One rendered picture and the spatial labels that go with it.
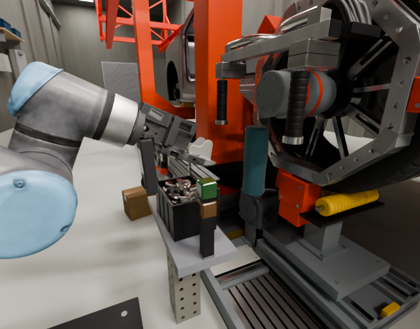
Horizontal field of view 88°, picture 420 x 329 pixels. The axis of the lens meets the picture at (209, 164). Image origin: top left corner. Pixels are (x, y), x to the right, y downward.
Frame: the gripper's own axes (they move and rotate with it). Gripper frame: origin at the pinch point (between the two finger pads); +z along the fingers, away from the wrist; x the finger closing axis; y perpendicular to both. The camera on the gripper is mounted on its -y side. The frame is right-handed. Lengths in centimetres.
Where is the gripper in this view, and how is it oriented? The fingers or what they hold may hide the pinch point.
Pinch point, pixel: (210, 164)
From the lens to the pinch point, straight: 53.0
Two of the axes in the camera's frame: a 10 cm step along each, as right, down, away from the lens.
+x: -4.9, -2.7, 8.3
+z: 7.9, 2.7, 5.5
